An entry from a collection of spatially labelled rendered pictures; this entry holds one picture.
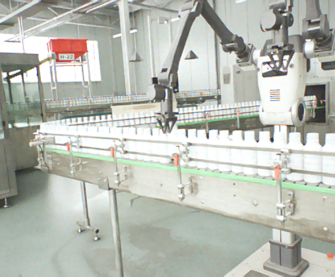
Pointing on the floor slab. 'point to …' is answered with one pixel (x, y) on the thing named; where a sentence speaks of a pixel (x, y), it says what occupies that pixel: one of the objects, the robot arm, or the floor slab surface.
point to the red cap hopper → (55, 47)
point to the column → (126, 47)
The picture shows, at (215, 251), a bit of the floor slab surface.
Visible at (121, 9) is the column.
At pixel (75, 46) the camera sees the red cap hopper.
